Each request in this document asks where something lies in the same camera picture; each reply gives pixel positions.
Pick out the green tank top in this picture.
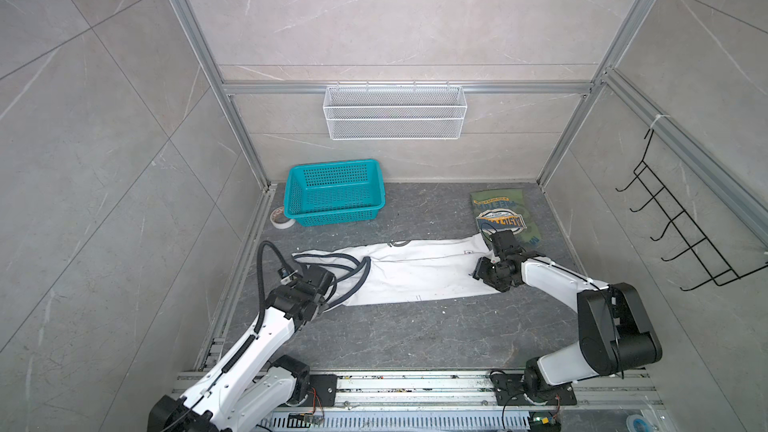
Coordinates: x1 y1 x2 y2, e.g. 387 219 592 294
470 188 542 249

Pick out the white tank top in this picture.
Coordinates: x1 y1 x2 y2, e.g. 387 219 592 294
293 234 496 307

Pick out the teal plastic basket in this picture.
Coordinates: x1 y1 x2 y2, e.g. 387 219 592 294
284 159 386 227

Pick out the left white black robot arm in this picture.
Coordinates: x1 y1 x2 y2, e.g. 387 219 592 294
147 265 335 431

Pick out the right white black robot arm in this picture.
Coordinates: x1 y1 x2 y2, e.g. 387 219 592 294
472 231 663 405

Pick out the roll of tape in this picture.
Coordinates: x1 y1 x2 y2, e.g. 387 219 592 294
269 207 296 230

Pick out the blue tape roll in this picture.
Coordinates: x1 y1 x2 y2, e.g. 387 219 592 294
625 414 658 432

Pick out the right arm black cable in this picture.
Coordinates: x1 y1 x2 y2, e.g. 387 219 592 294
479 215 625 373

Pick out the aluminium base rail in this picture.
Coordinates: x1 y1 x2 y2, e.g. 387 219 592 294
164 370 667 432

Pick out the white wire mesh shelf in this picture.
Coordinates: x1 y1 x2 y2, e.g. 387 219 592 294
323 85 468 141

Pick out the black wire hook rack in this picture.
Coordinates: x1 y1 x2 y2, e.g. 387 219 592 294
615 130 767 292

